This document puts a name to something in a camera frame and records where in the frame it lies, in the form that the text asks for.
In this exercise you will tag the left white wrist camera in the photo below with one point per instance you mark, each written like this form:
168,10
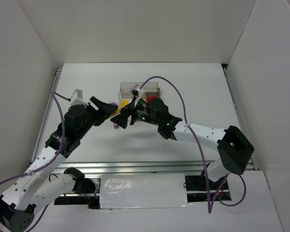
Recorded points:
77,98

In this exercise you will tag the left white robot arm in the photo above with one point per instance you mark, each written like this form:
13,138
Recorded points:
29,194

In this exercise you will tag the small clear container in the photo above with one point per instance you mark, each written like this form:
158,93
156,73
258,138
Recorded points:
124,95

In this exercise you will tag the left aluminium rail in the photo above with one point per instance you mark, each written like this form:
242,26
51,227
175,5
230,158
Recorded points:
46,115

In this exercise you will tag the red rounded lego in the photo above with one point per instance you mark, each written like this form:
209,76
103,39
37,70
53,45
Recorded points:
151,98

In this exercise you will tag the long clear container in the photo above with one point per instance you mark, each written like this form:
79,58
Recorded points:
148,87

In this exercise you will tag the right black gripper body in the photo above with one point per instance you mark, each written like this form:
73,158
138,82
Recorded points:
131,116

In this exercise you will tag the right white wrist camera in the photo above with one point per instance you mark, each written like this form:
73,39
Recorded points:
137,92

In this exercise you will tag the aluminium rail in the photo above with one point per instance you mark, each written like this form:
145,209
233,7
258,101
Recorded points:
133,167
46,115

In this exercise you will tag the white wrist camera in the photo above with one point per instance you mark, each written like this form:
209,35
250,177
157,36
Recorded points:
77,98
137,92

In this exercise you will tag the yellow lego brick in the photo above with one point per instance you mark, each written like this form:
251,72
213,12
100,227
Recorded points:
124,102

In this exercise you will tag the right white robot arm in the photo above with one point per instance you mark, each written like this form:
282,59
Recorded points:
234,149

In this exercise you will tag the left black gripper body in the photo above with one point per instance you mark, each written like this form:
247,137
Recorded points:
94,115

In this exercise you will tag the aluminium front rail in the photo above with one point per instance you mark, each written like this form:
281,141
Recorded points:
133,167

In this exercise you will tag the long yellow lego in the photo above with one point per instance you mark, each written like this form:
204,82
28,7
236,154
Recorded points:
117,111

